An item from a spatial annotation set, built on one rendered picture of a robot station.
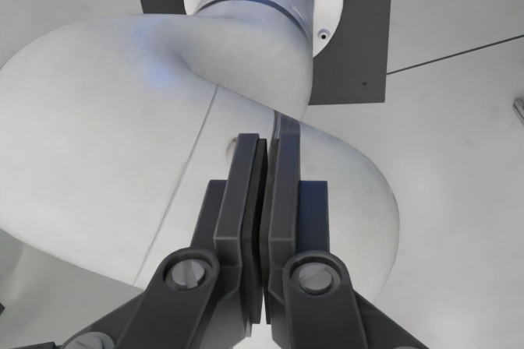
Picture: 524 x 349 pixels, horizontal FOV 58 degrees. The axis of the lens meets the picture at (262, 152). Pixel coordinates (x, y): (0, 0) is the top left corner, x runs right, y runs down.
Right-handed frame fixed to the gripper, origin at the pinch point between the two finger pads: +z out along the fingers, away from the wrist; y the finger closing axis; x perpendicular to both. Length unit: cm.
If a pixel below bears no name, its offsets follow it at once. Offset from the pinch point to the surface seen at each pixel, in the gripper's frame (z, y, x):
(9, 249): 116, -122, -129
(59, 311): 88, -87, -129
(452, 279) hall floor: 143, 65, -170
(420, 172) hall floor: 143, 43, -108
